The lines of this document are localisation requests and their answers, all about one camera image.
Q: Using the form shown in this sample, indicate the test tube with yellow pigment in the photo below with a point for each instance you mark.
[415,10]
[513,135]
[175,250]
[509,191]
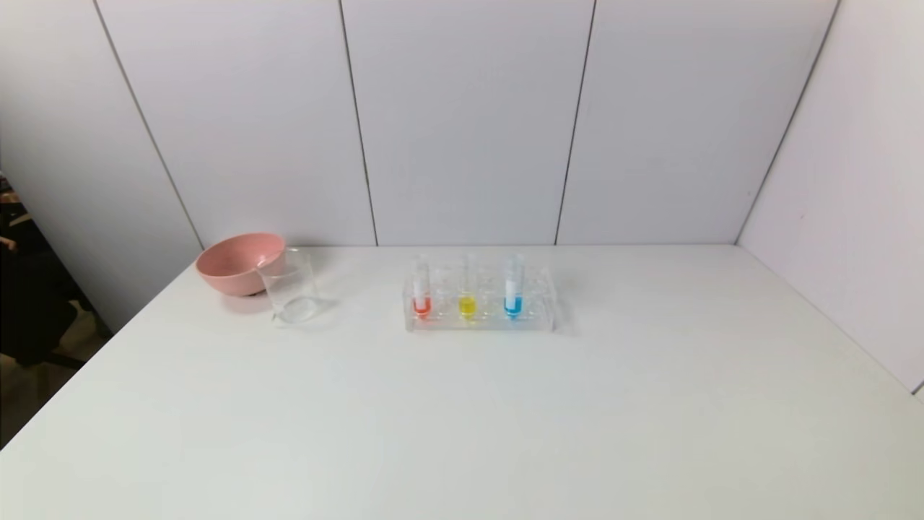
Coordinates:
[468,306]

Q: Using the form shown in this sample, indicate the clear acrylic test tube rack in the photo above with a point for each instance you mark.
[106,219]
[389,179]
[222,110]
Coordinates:
[534,310]

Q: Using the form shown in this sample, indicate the clear glass beaker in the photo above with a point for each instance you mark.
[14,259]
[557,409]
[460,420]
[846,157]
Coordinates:
[292,292]

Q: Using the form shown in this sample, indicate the pink bowl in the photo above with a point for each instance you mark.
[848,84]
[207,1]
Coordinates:
[231,263]

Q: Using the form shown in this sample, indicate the test tube with blue pigment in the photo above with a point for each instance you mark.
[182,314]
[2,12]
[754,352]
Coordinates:
[513,303]

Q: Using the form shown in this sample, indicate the test tube with red pigment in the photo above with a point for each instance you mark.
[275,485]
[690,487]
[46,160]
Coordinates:
[422,303]

